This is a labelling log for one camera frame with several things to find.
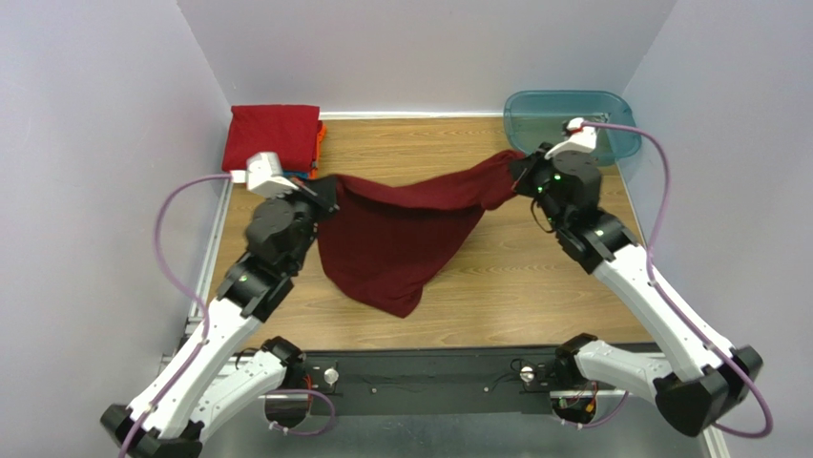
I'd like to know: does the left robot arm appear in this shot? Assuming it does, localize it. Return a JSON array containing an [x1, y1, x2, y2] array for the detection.
[[101, 177, 339, 457]]

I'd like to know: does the maroon t shirt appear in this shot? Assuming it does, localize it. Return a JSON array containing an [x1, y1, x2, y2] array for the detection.
[[317, 150, 523, 318]]

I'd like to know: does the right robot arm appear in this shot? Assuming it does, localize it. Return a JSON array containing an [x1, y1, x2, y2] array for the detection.
[[509, 151, 763, 437]]

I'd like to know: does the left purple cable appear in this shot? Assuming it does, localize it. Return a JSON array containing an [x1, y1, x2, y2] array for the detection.
[[115, 174, 338, 458]]

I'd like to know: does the folded red t shirt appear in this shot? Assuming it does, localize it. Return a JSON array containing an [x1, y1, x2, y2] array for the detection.
[[221, 104, 321, 172]]

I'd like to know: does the teal plastic bin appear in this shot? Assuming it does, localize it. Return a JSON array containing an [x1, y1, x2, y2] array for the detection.
[[503, 89, 643, 168]]

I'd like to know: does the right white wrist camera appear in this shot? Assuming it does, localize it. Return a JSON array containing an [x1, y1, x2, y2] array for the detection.
[[544, 117, 597, 160]]

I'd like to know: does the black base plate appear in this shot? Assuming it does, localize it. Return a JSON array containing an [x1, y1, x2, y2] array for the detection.
[[176, 341, 681, 428]]

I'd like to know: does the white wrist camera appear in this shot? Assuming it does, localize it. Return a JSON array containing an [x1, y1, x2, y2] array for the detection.
[[544, 117, 597, 160], [229, 152, 299, 198]]

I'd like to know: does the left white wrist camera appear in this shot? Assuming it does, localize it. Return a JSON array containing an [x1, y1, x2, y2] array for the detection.
[[229, 152, 299, 198]]

